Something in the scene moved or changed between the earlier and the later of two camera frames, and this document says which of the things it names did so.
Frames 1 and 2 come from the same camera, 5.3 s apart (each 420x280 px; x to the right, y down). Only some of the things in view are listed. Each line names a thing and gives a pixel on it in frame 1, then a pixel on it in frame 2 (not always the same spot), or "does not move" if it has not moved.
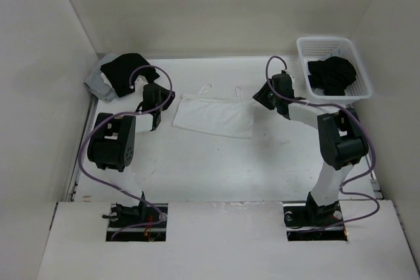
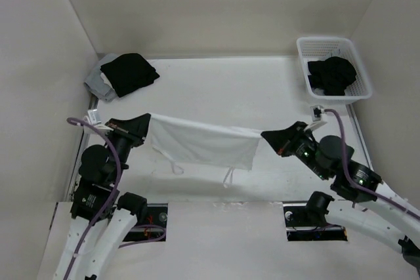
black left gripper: x=170 y=100 → x=138 y=126
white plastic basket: x=319 y=48 does not move
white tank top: x=216 y=114 → x=202 y=143
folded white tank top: x=106 y=80 does not move
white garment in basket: x=319 y=91 does not move
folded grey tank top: x=95 y=82 does not move
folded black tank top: x=118 y=71 does not move
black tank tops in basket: x=331 y=75 does not move
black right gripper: x=261 y=96 → x=280 y=139
